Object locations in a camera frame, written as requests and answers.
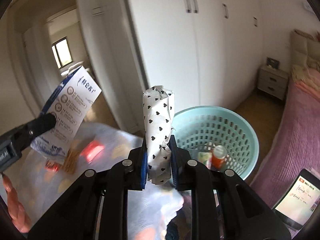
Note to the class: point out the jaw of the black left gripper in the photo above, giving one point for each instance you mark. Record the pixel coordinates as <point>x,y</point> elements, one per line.
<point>38,126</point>

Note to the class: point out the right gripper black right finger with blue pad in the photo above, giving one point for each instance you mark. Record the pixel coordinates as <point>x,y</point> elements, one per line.
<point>191,175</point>

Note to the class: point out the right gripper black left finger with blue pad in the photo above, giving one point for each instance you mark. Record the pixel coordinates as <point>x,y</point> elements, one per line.
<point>127,175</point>

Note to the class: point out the white blue carton box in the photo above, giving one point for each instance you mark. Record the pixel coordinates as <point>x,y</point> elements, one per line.
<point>69,103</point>

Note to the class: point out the white heart-pattern wrapper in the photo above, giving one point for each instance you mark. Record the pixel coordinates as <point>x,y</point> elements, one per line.
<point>158,112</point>

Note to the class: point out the person's left hand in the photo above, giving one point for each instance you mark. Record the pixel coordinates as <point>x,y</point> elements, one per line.
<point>20,219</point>

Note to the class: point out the green white packet in basket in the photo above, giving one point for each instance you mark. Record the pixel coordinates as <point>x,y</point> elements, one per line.
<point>205,158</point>

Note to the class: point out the orange white bottle in basket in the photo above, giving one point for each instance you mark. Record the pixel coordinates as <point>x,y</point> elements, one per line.
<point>218,156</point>

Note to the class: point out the brown cardboard piece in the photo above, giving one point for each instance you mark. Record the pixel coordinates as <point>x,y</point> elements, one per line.
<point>70,163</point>

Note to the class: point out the red flat packet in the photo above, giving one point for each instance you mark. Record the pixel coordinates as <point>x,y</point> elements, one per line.
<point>92,150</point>

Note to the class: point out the light blue perforated basket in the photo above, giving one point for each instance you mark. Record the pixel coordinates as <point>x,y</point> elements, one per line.
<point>198,129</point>

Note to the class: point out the far room window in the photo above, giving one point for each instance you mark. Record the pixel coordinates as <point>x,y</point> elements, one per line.
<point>62,52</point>

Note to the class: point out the pink bedspread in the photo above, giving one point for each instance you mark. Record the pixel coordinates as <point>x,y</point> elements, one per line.
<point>296,144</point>

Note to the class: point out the smartphone with lit screen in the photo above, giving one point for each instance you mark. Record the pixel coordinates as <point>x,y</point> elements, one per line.
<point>300,201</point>

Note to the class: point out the beige nightstand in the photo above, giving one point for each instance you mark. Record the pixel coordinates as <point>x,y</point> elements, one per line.
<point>273,81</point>

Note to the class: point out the white wardrobe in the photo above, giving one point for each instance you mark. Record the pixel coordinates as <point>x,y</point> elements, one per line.
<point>206,51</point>

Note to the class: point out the beige padded headboard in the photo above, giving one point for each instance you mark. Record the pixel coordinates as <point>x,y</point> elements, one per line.
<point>304,50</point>

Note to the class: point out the dark picture frame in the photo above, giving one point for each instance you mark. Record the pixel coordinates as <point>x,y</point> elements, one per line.
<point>272,63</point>

